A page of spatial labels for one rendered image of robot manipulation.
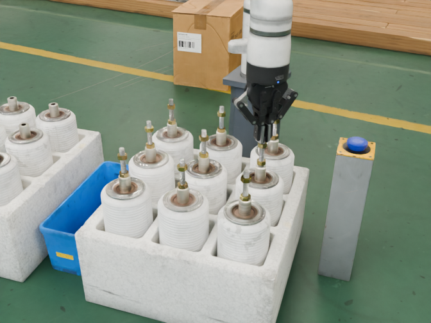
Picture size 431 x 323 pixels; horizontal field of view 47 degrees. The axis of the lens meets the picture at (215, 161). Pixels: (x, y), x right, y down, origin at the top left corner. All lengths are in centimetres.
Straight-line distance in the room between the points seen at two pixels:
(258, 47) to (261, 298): 43
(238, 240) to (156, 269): 17
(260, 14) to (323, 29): 193
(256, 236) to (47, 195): 52
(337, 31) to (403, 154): 118
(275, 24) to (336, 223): 45
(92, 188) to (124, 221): 35
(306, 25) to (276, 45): 193
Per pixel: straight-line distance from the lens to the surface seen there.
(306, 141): 169
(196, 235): 93
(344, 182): 102
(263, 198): 97
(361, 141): 101
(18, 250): 114
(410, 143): 178
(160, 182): 104
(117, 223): 97
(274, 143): 107
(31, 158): 119
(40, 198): 116
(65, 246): 113
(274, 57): 85
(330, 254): 112
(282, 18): 84
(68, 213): 122
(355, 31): 272
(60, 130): 127
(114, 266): 100
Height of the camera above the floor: 79
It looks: 31 degrees down
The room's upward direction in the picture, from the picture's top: 1 degrees clockwise
